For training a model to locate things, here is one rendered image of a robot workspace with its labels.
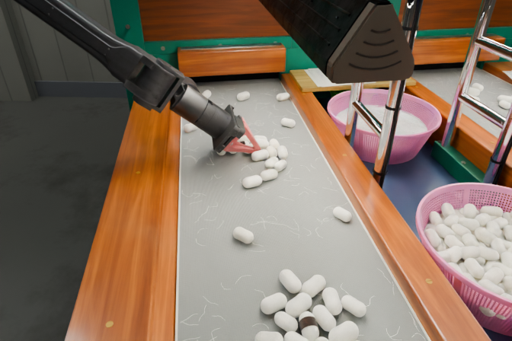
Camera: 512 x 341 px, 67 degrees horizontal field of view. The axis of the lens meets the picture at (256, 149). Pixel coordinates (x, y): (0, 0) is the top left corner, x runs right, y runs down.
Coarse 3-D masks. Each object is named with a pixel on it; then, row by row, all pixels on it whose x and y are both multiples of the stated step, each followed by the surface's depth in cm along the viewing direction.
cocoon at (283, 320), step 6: (282, 312) 47; (276, 318) 47; (282, 318) 46; (288, 318) 46; (294, 318) 46; (282, 324) 46; (288, 324) 46; (294, 324) 46; (288, 330) 46; (294, 330) 46
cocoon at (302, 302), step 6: (300, 294) 49; (306, 294) 49; (294, 300) 48; (300, 300) 48; (306, 300) 48; (288, 306) 47; (294, 306) 47; (300, 306) 47; (306, 306) 48; (288, 312) 47; (294, 312) 47; (300, 312) 47
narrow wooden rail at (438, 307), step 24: (312, 96) 102; (312, 120) 90; (336, 144) 80; (336, 168) 74; (360, 168) 72; (360, 192) 66; (360, 216) 64; (384, 216) 61; (384, 240) 56; (408, 240) 56; (408, 264) 52; (432, 264) 52; (408, 288) 50; (432, 288) 49; (432, 312) 46; (456, 312) 46; (432, 336) 45; (456, 336) 43; (480, 336) 43
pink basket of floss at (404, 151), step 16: (336, 96) 101; (368, 96) 105; (336, 112) 101; (416, 112) 100; (432, 112) 95; (432, 128) 92; (368, 144) 86; (400, 144) 85; (416, 144) 86; (368, 160) 90; (400, 160) 89
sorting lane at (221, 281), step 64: (256, 128) 92; (192, 192) 70; (256, 192) 70; (320, 192) 70; (192, 256) 57; (256, 256) 57; (320, 256) 57; (192, 320) 48; (256, 320) 48; (384, 320) 48
